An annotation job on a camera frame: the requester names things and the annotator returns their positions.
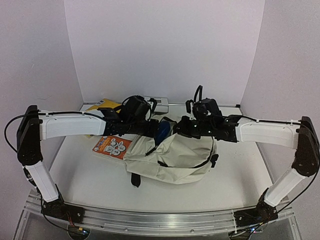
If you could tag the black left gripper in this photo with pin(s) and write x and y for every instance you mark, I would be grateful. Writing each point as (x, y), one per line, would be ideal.
(151, 132)

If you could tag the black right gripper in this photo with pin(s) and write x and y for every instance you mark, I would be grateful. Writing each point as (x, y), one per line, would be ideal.
(179, 127)

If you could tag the blue pencil case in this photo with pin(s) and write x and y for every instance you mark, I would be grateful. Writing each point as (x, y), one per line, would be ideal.
(163, 131)

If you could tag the beige canvas student bag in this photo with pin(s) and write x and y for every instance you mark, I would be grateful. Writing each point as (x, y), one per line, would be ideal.
(175, 160)

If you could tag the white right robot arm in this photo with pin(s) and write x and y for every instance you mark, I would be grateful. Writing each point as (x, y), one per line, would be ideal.
(298, 135)

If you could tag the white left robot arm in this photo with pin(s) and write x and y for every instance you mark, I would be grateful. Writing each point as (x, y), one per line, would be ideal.
(36, 126)

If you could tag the yellow hardcover book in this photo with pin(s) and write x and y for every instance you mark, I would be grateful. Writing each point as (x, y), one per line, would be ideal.
(104, 103)

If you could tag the white box with photo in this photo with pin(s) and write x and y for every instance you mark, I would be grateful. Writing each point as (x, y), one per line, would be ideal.
(162, 104)

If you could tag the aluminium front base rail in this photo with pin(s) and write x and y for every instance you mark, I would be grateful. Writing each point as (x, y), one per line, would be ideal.
(164, 224)

